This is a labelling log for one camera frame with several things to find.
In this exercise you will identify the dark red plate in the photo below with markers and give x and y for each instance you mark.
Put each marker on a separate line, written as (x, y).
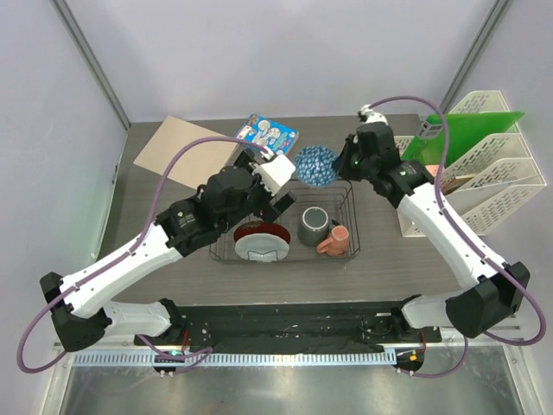
(258, 226)

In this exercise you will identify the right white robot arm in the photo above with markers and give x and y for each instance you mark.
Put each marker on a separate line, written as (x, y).
(490, 287)

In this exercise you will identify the brown items in organizer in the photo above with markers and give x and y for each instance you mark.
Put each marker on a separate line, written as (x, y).
(449, 182)

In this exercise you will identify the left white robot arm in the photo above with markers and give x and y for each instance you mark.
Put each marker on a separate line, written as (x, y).
(89, 313)

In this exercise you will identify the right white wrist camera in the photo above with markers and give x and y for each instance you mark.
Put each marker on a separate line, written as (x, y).
(367, 115)

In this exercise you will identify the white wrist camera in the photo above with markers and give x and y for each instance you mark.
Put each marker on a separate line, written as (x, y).
(275, 173)
(367, 115)

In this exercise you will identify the grey mug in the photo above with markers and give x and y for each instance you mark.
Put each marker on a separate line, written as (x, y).
(313, 227)

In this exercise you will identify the black wire dish rack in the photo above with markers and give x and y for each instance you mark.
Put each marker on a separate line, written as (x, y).
(337, 199)

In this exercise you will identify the pink mug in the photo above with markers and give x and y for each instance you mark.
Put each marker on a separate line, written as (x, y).
(336, 243)

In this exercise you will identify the white slotted cable duct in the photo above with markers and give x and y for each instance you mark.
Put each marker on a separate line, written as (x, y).
(144, 358)

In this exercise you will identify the white plate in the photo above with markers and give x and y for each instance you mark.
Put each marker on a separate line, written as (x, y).
(262, 247)

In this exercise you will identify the beige board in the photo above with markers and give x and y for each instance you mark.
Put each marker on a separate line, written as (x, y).
(197, 165)

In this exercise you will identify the blue red patterned bowl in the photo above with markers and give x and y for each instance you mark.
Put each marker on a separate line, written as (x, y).
(314, 166)

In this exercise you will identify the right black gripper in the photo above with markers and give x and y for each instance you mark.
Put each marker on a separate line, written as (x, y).
(343, 170)

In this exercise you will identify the green plastic folder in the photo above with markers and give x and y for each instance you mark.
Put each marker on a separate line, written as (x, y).
(465, 131)

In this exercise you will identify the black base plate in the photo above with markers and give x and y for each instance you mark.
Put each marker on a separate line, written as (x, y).
(294, 328)

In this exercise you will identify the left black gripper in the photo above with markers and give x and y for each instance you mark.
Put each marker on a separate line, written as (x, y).
(268, 211)

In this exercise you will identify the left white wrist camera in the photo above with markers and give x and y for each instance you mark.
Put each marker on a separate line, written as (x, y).
(275, 173)

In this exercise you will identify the white file organizer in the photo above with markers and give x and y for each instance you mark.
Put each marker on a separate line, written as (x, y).
(507, 177)

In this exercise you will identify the blue picture box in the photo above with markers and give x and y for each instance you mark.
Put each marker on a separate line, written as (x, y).
(266, 132)

